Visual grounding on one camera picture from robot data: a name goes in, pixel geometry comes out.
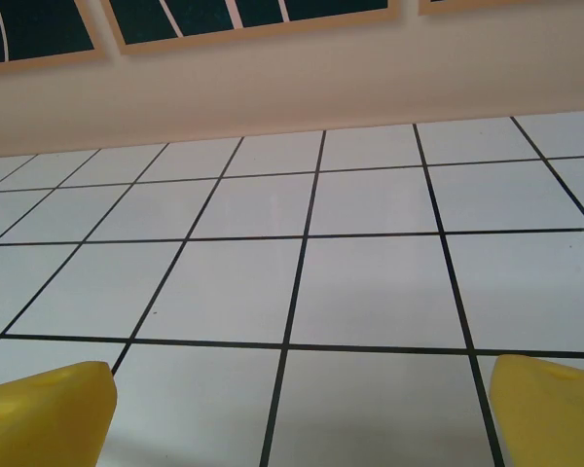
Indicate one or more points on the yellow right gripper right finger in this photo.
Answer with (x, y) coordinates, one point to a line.
(550, 418)

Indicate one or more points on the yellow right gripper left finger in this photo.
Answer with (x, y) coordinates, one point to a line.
(44, 418)

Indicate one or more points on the teal panel feathers orange circle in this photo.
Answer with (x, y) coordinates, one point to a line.
(29, 29)

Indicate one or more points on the teal panel cream circle grass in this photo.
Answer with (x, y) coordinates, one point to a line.
(516, 6)

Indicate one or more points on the teal panel pink flowers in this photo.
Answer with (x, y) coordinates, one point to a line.
(199, 19)

